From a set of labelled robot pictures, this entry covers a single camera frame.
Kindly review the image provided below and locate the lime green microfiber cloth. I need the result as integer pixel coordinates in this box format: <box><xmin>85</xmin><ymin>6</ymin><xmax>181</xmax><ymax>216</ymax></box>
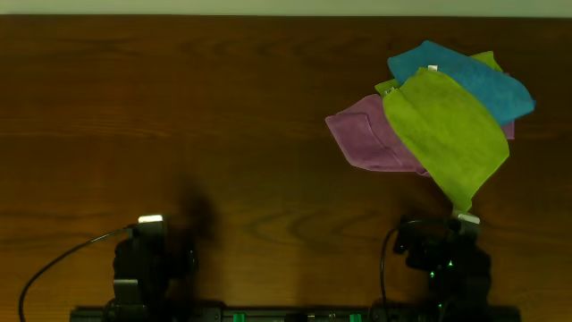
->
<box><xmin>383</xmin><ymin>68</ymin><xmax>509</xmax><ymax>211</ymax></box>

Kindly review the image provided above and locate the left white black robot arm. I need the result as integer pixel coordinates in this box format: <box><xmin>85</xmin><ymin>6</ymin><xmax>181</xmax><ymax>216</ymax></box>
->
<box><xmin>113</xmin><ymin>215</ymin><xmax>198</xmax><ymax>321</ymax></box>

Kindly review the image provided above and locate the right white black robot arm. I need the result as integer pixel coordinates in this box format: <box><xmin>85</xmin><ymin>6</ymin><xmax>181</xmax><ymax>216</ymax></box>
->
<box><xmin>392</xmin><ymin>210</ymin><xmax>492</xmax><ymax>316</ymax></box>

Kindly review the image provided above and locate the purple microfiber cloth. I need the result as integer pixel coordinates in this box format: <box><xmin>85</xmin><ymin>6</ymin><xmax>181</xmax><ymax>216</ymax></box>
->
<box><xmin>324</xmin><ymin>93</ymin><xmax>516</xmax><ymax>176</ymax></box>

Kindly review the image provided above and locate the blue microfiber cloth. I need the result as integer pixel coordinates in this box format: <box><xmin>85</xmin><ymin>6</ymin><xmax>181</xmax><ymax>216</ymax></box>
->
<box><xmin>388</xmin><ymin>40</ymin><xmax>535</xmax><ymax>125</ymax></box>

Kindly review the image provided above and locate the green cloth under pile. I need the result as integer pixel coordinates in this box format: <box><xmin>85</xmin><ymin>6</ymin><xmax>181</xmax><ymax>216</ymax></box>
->
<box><xmin>374</xmin><ymin>51</ymin><xmax>503</xmax><ymax>96</ymax></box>

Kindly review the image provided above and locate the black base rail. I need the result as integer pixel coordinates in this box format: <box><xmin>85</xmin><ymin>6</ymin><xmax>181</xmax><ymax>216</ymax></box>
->
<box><xmin>69</xmin><ymin>304</ymin><xmax>523</xmax><ymax>322</ymax></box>

